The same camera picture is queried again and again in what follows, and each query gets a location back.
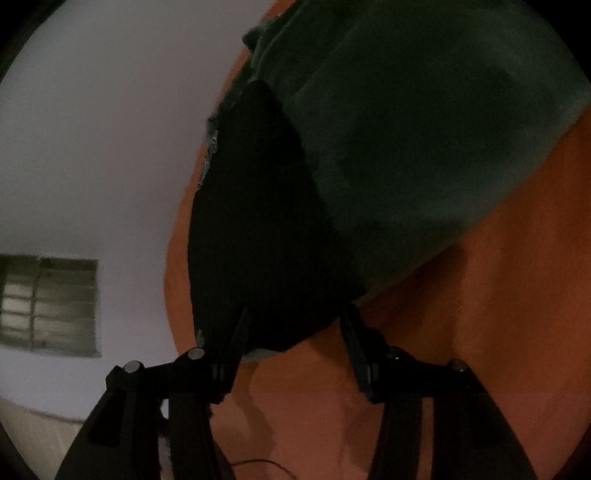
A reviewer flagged orange blanket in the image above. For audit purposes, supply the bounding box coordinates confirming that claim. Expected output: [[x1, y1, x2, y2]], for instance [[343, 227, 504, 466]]
[[163, 0, 591, 480]]

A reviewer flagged louvered window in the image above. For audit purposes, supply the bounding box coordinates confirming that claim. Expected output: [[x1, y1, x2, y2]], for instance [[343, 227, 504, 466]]
[[0, 253, 101, 358]]

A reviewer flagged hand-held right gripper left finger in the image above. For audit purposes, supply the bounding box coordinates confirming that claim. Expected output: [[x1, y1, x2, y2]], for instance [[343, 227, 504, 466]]
[[55, 305, 251, 480]]

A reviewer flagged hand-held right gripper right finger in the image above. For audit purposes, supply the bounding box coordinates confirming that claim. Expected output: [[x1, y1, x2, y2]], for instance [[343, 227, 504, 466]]
[[341, 304, 539, 480]]

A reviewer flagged thin black cable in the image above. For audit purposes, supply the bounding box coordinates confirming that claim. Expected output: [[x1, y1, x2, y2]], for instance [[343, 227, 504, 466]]
[[228, 458, 301, 480]]

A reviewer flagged black paisley print garment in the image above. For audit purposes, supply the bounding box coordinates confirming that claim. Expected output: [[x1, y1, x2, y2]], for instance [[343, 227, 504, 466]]
[[188, 79, 365, 354]]

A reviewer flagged dark green garment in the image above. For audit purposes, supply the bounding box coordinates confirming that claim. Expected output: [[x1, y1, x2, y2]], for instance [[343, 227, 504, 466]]
[[205, 0, 591, 363]]

